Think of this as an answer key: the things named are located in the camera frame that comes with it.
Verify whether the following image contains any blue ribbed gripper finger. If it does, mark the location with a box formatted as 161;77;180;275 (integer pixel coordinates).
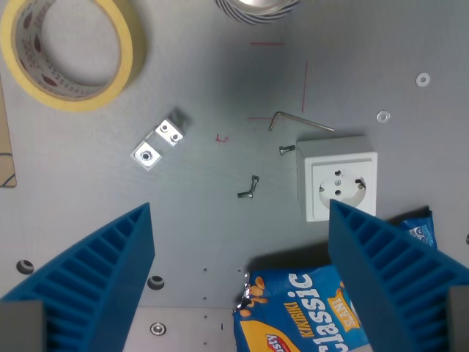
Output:
0;202;157;352
328;199;469;352

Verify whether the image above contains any blue peanut snack bag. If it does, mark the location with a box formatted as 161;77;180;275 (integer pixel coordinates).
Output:
232;205;438;352

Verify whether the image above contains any brown cardboard piece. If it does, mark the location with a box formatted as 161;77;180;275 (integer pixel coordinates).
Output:
0;75;18;188

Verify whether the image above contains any metal hex key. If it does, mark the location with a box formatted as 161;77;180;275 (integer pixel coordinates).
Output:
268;111;336;133

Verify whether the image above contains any yellow masking tape roll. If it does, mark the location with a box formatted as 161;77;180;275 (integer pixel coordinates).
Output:
0;0;149;113

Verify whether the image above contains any striped metal cup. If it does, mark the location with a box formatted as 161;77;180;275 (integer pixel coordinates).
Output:
214;0;301;26

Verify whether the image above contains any white wall power socket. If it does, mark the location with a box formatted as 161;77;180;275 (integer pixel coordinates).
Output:
295;135;378;223

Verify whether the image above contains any aluminium bracket block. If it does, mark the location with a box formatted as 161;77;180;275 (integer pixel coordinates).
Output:
130;107;193;173

